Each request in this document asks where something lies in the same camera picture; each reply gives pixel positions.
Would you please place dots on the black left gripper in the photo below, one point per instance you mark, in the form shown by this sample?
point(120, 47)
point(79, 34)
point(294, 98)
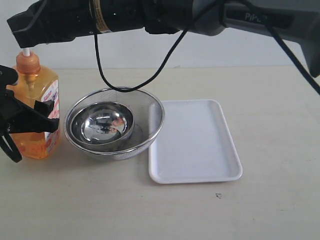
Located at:
point(17, 117)

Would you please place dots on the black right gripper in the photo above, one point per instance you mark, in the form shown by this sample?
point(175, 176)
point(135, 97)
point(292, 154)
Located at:
point(60, 21)

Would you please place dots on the orange soap pump bottle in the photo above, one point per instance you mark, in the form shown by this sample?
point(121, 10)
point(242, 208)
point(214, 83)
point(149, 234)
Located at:
point(36, 82)

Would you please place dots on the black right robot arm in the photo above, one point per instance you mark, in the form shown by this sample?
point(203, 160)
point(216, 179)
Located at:
point(294, 20)

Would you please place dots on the small stainless steel bowl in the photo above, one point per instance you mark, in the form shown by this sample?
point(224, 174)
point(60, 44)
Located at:
point(102, 126)

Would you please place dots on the steel mesh colander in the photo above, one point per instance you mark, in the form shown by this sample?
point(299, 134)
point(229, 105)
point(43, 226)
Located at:
point(148, 113)

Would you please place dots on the white foam tray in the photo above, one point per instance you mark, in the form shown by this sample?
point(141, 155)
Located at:
point(194, 145)

